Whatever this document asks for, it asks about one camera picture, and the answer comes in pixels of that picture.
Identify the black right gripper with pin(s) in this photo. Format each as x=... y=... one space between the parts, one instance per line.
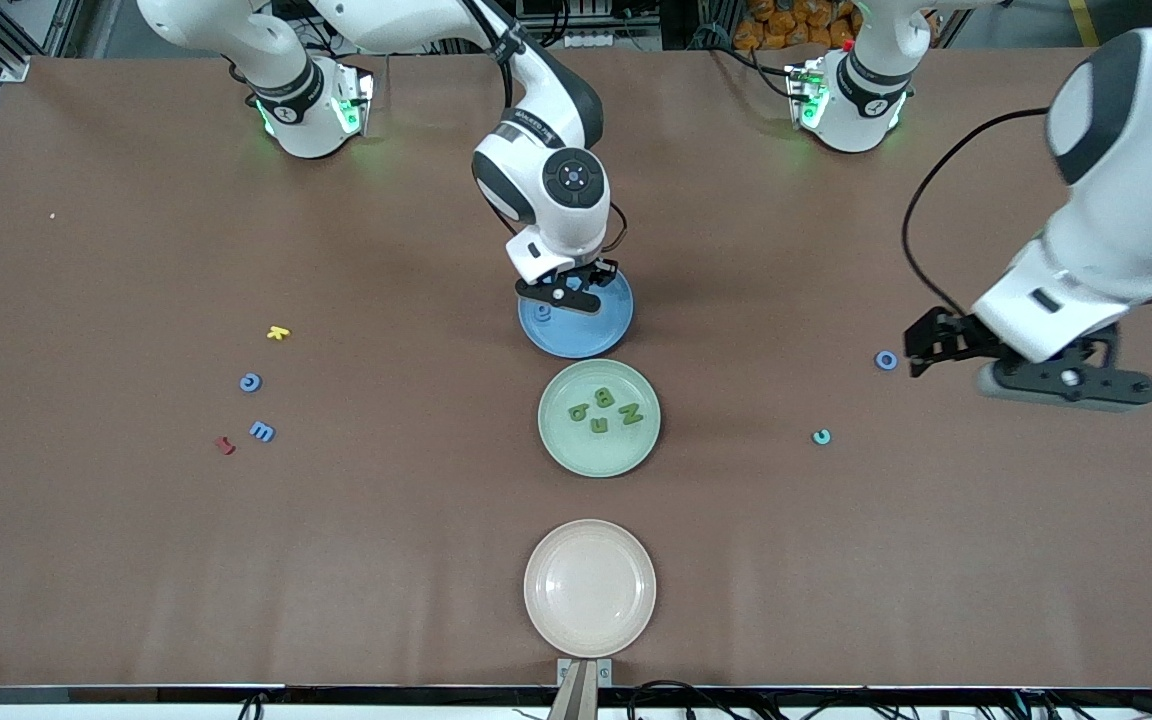
x=601 y=273

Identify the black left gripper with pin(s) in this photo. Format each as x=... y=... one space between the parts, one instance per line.
x=958 y=336

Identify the green foam letter B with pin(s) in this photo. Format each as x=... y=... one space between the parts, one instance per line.
x=604 y=397

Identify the green foam letter N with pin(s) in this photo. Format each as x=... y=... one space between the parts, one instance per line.
x=631 y=414
x=592 y=424

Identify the green foam letter q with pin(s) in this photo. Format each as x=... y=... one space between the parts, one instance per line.
x=570 y=412

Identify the blue foam letter m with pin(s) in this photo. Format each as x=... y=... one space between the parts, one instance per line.
x=262 y=432

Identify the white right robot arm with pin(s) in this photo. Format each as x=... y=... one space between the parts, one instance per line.
x=556 y=225

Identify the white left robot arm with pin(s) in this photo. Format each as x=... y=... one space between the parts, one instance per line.
x=1136 y=220

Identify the blue foam letter o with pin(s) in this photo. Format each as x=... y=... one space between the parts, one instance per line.
x=880 y=360

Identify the blue plate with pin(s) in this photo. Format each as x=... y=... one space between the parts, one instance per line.
x=586 y=335

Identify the cyan foam letter c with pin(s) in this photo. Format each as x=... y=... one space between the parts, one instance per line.
x=828 y=437

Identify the green plate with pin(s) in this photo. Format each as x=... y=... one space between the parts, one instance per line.
x=599 y=455

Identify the long white power strip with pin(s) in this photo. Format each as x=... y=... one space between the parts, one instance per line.
x=591 y=41

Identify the bag of orange objects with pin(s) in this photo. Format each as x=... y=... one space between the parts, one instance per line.
x=786 y=25

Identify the beige plate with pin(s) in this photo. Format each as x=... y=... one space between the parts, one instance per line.
x=589 y=588

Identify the yellow foam letter k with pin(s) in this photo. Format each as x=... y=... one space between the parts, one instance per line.
x=278 y=334

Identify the blue foam letter c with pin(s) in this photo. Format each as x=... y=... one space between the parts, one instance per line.
x=250 y=375

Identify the brown table cover sheet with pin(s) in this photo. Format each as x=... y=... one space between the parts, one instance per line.
x=336 y=560

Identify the red foam letter I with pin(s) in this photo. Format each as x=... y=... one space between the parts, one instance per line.
x=225 y=446

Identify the metal mount bracket plate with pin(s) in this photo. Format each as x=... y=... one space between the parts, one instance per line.
x=604 y=673

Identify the beige mount post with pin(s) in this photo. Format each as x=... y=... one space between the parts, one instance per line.
x=576 y=700

